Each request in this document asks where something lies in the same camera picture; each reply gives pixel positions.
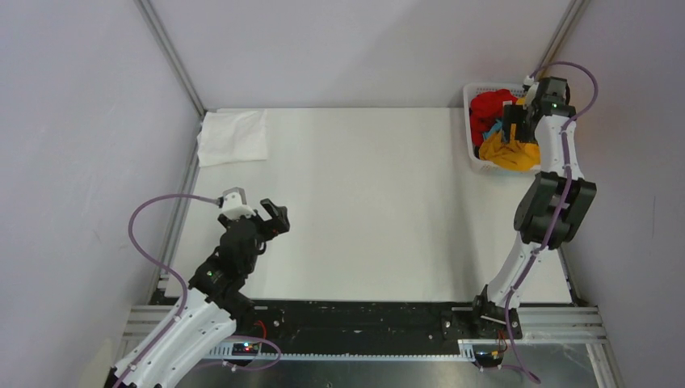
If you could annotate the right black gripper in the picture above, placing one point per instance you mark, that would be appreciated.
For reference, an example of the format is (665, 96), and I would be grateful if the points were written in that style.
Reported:
(513, 114)

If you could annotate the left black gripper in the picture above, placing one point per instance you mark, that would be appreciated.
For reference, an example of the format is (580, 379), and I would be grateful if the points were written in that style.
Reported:
(278, 216)

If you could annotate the yellow t shirt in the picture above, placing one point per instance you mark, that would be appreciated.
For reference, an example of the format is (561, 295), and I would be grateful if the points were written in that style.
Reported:
(512, 156)

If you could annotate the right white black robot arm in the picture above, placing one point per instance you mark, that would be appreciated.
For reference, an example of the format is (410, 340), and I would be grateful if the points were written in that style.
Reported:
(552, 209)

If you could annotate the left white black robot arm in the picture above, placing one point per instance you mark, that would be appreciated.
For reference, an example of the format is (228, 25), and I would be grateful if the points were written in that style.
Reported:
(211, 307)

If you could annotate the light blue t shirt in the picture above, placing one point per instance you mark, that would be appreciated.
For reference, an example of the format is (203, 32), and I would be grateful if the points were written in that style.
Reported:
(495, 128)

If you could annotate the red t shirt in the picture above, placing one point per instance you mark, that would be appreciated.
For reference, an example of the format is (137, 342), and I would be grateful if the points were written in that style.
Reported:
(485, 109)

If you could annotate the white plastic laundry basket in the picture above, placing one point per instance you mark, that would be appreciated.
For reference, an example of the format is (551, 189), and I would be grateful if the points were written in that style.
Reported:
(469, 92)

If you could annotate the folded white t shirt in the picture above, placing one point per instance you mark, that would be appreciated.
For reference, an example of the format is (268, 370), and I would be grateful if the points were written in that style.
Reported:
(232, 136)

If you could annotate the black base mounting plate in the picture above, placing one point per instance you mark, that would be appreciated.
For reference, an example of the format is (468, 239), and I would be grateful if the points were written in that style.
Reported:
(335, 328)

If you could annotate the left small circuit board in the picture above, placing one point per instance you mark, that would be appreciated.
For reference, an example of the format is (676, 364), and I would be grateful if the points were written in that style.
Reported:
(245, 349)

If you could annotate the small circuit board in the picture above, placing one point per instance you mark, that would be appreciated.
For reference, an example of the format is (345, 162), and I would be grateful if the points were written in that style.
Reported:
(487, 360)
(245, 349)

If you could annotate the right small circuit board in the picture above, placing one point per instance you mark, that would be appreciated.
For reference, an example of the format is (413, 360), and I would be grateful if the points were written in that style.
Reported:
(487, 360)

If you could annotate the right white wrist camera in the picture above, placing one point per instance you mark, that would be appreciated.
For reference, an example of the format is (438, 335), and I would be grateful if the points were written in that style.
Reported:
(530, 85)

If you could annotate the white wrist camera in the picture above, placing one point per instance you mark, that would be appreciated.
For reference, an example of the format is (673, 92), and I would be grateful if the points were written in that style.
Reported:
(530, 85)
(233, 204)

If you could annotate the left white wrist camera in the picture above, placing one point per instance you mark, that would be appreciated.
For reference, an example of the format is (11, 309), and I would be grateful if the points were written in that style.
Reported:
(233, 204)

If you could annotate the aluminium frame rails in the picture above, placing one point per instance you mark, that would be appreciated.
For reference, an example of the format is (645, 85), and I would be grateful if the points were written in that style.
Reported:
(363, 234)

